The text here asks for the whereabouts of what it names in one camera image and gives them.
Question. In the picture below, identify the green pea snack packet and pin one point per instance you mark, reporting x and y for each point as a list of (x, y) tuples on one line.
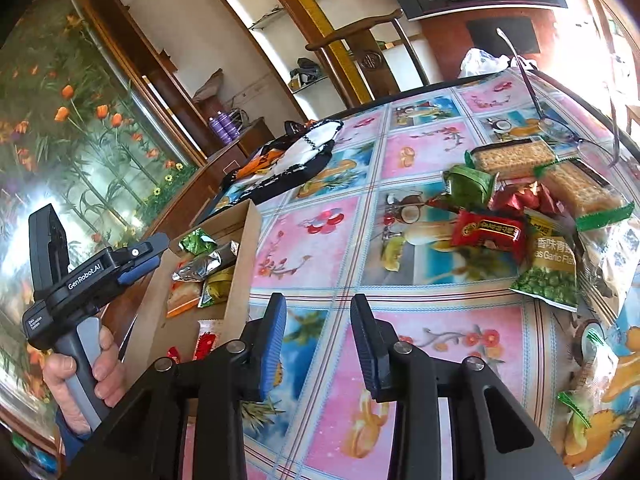
[(550, 275)]

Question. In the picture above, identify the clear green-edged snack packet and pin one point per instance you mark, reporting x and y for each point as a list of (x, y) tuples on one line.
[(600, 360)]

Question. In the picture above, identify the dark crumpled bundle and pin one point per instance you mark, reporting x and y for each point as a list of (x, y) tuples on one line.
[(306, 74)]

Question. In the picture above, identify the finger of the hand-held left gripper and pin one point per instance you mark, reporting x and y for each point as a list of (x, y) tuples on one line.
[(137, 276), (142, 250)]

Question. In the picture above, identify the red white snack packet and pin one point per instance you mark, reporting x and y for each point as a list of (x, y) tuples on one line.
[(204, 340)]

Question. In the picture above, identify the orange cracker packet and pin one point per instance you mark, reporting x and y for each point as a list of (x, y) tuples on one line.
[(182, 300)]

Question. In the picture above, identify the white plastic bag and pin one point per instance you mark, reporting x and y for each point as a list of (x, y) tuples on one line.
[(482, 62)]

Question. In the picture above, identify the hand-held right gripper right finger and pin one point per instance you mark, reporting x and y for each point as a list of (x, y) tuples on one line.
[(370, 350)]

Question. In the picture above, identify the green foil snack packet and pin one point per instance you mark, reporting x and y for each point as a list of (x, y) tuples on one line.
[(467, 185)]

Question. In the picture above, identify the white wall shelf unit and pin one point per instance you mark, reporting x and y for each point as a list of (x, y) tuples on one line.
[(270, 5)]

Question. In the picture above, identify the black rectangular wall panel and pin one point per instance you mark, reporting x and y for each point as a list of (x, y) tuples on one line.
[(502, 35)]

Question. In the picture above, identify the person's left hand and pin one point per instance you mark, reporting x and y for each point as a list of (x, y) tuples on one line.
[(107, 370)]

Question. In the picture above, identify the red snack packet yellow label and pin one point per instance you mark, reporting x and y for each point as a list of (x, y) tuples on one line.
[(490, 235)]

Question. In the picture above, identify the small red snack packet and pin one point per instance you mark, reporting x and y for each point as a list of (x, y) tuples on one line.
[(173, 354)]

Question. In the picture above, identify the long cracker packet black stripe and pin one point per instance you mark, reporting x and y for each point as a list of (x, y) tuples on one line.
[(580, 192)]

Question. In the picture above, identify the olive yellow snack packet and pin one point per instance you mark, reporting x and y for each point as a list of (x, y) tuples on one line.
[(220, 287)]

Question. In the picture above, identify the purple-armed eyeglasses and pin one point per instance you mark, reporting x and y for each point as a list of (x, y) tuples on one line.
[(550, 125)]

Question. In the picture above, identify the wooden chair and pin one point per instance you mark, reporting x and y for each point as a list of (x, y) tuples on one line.
[(370, 60)]

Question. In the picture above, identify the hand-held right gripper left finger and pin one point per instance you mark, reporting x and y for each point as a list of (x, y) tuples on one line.
[(274, 350)]

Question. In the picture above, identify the black white orange cloth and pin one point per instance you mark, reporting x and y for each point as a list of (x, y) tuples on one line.
[(305, 147)]

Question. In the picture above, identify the clear silver snack packet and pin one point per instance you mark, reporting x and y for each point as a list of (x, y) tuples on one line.
[(607, 260)]

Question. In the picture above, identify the silver foil dark snack packet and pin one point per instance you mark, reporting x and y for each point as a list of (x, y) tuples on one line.
[(205, 262)]

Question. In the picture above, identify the dark red foil candy packet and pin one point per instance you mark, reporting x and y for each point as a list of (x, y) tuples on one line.
[(520, 200)]

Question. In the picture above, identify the wooden sideboard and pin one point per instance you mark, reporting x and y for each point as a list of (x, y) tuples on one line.
[(220, 165)]

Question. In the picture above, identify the small green foil packet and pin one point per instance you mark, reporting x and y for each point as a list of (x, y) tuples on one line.
[(197, 242)]

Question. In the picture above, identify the brown cardboard box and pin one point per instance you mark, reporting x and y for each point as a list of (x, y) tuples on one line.
[(240, 270)]

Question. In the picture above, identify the brown paper bag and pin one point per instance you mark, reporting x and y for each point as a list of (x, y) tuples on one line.
[(209, 85)]

